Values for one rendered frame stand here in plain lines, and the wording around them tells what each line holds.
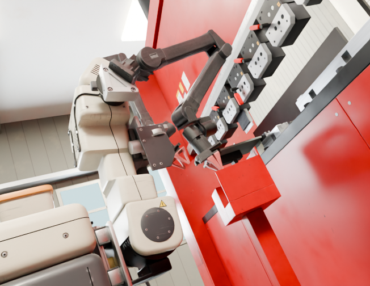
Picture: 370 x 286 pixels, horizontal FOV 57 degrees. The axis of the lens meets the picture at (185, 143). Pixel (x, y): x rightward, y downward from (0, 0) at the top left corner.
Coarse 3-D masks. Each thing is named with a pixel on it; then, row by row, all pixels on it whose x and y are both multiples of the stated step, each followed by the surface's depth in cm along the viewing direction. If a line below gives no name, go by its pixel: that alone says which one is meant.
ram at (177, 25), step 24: (168, 0) 211; (192, 0) 181; (216, 0) 159; (240, 0) 142; (168, 24) 222; (192, 24) 189; (216, 24) 166; (240, 24) 147; (240, 48) 152; (168, 72) 247; (192, 72) 208; (168, 96) 263; (216, 96) 187
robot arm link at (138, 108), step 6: (120, 54) 164; (120, 60) 162; (138, 96) 159; (132, 102) 157; (138, 102) 158; (132, 108) 158; (138, 108) 156; (144, 108) 157; (138, 114) 154; (144, 114) 155; (144, 120) 153; (150, 120) 154
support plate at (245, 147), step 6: (252, 138) 159; (258, 138) 160; (234, 144) 156; (240, 144) 157; (246, 144) 161; (252, 144) 165; (222, 150) 154; (228, 150) 158; (234, 150) 162; (240, 150) 166; (246, 150) 171
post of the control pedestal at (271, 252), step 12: (252, 216) 109; (264, 216) 110; (252, 228) 108; (264, 228) 108; (264, 240) 107; (276, 240) 107; (264, 252) 105; (276, 252) 105; (264, 264) 109; (276, 264) 104; (288, 264) 104; (276, 276) 103; (288, 276) 103
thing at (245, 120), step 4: (244, 112) 171; (248, 112) 170; (240, 116) 175; (244, 116) 172; (248, 116) 169; (240, 120) 177; (244, 120) 173; (248, 120) 169; (252, 120) 169; (240, 124) 178; (244, 124) 174; (248, 124) 171; (252, 124) 169; (244, 128) 175; (248, 128) 173
